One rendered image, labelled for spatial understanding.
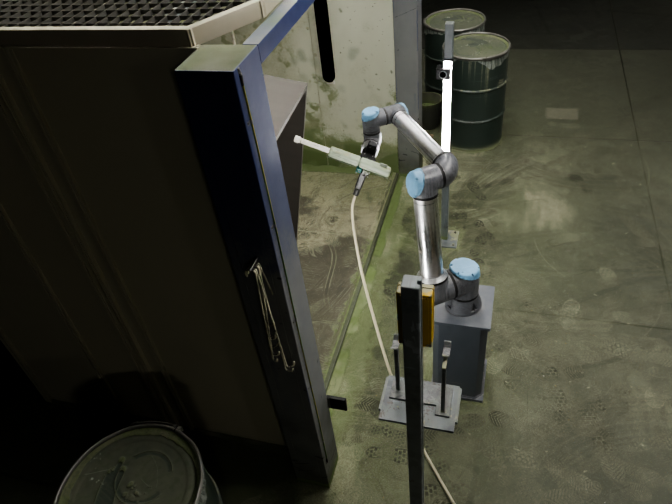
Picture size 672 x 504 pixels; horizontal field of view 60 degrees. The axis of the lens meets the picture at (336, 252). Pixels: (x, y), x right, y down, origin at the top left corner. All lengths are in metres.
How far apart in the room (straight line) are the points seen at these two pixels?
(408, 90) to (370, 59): 0.38
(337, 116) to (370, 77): 0.47
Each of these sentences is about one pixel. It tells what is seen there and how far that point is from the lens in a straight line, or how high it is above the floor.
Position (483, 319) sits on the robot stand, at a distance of 3.05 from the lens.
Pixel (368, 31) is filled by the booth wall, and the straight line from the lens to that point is 4.62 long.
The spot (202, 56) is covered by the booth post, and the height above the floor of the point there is 2.29.
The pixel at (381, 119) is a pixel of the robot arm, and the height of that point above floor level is 1.47.
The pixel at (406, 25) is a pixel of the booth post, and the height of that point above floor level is 1.33.
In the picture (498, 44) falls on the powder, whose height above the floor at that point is 0.86.
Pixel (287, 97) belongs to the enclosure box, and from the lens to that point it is 2.93.
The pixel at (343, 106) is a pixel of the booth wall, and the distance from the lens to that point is 4.94.
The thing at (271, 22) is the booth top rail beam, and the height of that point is 2.29.
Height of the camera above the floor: 2.90
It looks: 41 degrees down
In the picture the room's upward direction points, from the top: 8 degrees counter-clockwise
